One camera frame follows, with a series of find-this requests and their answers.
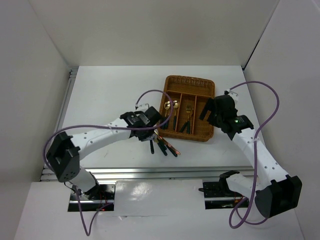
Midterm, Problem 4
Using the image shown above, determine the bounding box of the gold knife green handle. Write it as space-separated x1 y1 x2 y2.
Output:
154 131 167 153
158 135 180 157
154 131 168 156

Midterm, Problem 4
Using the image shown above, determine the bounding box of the gold spoon green handle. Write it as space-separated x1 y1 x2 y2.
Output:
161 101 171 130
173 100 180 131
167 100 176 119

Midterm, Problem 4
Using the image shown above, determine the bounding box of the gold fork green handle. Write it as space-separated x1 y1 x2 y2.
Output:
149 134 157 154
186 104 194 134
179 104 194 134

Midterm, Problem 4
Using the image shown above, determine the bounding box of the brown wicker cutlery tray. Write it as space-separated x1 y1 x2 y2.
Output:
158 75 215 142

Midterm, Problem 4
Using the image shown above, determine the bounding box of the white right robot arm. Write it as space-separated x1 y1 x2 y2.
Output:
199 94 302 219

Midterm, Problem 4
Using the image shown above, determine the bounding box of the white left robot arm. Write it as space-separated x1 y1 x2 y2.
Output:
46 106 162 200

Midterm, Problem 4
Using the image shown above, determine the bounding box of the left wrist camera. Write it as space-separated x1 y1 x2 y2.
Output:
135 103 150 110

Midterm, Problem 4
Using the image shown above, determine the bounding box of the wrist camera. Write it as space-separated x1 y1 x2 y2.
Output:
224 89 239 105
135 103 150 110

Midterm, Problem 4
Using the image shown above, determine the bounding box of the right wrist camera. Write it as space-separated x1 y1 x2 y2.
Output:
224 89 239 105

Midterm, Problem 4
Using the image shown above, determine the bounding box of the aluminium table frame rail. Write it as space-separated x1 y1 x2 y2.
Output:
39 66 258 181

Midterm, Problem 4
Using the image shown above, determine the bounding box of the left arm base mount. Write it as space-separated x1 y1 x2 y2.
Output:
64 182 116 212

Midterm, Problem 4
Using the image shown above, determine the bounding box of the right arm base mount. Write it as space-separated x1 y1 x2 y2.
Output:
198 170 244 210

